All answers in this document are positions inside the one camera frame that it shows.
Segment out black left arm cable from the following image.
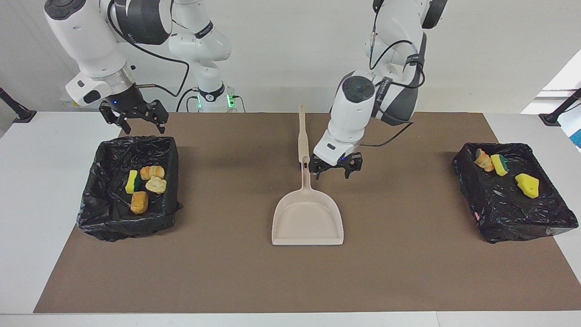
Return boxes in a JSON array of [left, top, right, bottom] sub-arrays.
[[361, 0, 427, 148]]

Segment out orange brown foam chunk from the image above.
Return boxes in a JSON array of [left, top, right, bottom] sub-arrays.
[[131, 191, 149, 215]]

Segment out yellow sponge piece dark dot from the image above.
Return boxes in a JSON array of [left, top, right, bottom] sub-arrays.
[[515, 173, 540, 199]]

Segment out beige hand brush black bristles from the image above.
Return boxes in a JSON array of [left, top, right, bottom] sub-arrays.
[[298, 104, 311, 163]]

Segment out black right arm base cable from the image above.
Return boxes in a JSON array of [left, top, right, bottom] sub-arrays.
[[176, 89, 200, 113]]

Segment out green and yellow sponge piece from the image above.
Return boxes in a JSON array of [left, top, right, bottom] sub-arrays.
[[125, 169, 141, 194]]

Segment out pale greenish foam chunk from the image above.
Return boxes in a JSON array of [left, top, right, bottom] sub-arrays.
[[140, 165, 165, 181]]

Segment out yellow notched sponge piece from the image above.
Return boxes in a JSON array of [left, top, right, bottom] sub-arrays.
[[490, 154, 510, 177]]

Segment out pale yellow foam chunk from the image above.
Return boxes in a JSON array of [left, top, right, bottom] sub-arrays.
[[145, 176, 167, 195]]

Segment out beige plastic dustpan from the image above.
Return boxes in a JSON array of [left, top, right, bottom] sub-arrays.
[[271, 155, 344, 246]]

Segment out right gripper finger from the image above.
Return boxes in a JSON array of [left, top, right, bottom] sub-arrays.
[[99, 102, 133, 135], [144, 99, 170, 134]]

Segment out black bag lined bin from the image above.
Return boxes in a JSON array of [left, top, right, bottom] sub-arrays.
[[452, 142, 580, 244], [76, 135, 183, 242]]

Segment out black clamp stand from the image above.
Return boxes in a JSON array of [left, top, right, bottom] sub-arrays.
[[0, 87, 37, 124], [539, 88, 581, 127]]

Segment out brown table mat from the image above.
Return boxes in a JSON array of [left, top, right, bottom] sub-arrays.
[[33, 112, 581, 314]]

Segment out white cardboard boxes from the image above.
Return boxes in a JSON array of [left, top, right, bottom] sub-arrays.
[[60, 93, 105, 109]]

